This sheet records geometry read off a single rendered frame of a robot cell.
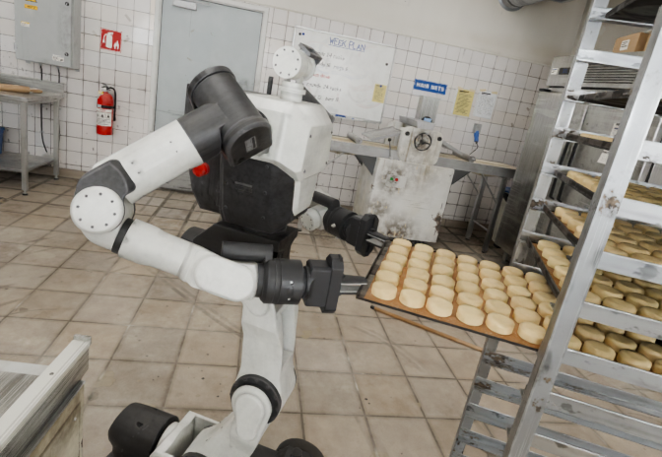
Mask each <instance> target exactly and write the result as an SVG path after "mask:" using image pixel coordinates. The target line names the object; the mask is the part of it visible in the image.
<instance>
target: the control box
mask: <svg viewBox="0 0 662 457"><path fill-rule="evenodd" d="M47 367H48V365H42V364H33V363H25V362H16V361H8V360H0V371H9V372H17V373H25V374H33V375H41V374H42V373H43V372H44V371H45V370H46V369H47Z"/></svg>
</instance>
